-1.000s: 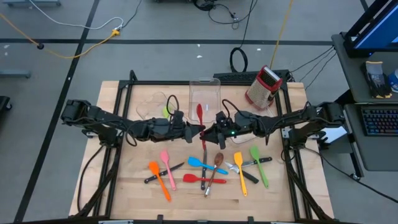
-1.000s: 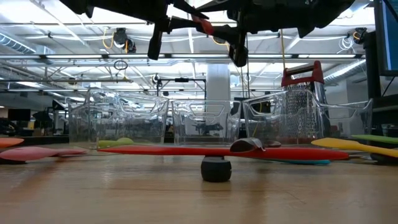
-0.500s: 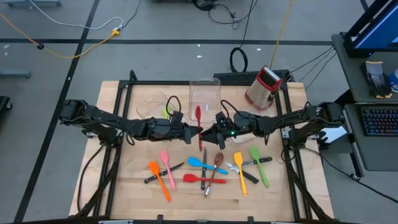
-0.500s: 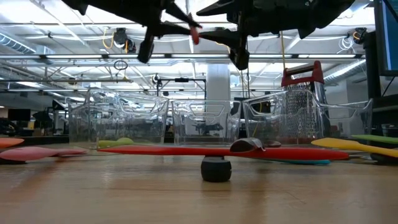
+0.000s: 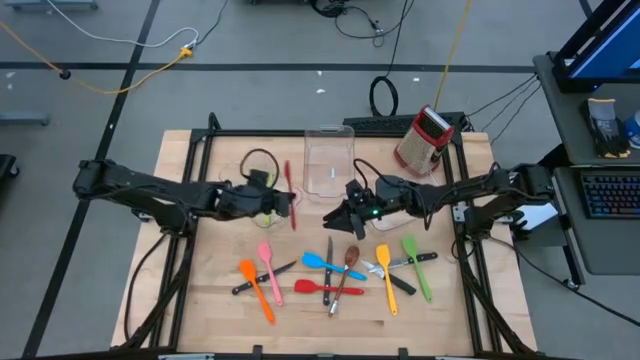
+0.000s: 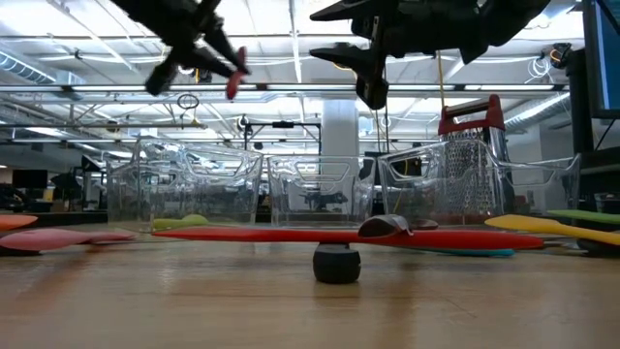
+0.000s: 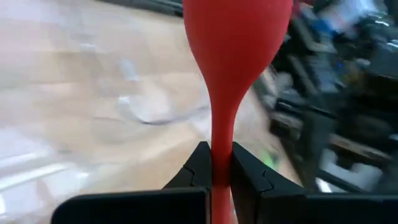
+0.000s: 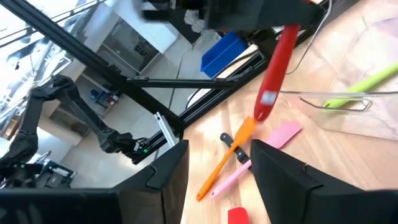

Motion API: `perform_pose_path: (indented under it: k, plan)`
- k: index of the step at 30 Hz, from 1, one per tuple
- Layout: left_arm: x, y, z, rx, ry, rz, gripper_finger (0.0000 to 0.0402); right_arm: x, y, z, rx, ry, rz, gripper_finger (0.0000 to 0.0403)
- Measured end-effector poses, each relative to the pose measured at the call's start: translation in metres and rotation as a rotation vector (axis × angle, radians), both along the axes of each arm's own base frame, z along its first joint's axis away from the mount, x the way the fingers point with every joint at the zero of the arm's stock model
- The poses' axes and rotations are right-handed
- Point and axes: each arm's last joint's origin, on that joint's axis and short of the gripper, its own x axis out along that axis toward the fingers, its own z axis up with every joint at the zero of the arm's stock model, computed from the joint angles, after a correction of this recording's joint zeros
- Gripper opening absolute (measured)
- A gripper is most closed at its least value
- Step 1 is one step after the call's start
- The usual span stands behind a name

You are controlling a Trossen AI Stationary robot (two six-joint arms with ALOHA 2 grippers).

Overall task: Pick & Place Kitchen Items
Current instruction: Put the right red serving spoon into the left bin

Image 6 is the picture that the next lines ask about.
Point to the blue silicone spatula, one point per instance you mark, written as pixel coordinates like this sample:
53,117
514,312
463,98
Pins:
484,252

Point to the white pillar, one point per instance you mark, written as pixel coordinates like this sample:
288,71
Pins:
339,126

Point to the small black round cap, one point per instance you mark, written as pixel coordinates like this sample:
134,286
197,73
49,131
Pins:
336,264

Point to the red silicone spatula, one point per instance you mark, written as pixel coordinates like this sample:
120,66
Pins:
271,235

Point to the red metal box grater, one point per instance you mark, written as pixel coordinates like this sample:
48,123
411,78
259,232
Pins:
493,116

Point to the dark background workstation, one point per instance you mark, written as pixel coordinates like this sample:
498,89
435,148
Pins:
65,184

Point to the black background rig frame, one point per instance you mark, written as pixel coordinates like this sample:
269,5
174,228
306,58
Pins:
283,124

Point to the green silicone spatula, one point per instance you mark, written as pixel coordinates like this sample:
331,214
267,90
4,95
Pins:
591,215

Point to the lime green silicone spoon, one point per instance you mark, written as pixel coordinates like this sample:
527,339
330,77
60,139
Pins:
169,224

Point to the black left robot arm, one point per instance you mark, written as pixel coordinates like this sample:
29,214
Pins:
160,12

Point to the clear plastic bin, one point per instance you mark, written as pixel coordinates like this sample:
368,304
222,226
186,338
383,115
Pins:
533,194
145,194
290,203

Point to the yellow silicone spatula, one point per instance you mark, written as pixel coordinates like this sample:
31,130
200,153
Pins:
523,224

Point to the grey workstation cart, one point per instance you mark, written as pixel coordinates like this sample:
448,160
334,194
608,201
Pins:
579,121

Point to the computer monitor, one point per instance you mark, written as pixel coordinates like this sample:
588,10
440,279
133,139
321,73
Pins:
605,48

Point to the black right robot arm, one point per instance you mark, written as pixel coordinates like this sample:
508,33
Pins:
508,14

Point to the black background monitor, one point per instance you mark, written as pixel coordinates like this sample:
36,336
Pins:
29,178

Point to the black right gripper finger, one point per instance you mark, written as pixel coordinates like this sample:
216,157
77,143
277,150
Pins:
358,60
358,12

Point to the pink silicone spatula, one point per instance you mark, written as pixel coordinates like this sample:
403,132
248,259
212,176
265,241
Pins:
43,239

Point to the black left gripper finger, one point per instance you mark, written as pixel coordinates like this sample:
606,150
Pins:
223,43
208,60

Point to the orange silicone spatula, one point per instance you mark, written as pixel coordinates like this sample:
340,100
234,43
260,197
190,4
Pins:
14,222

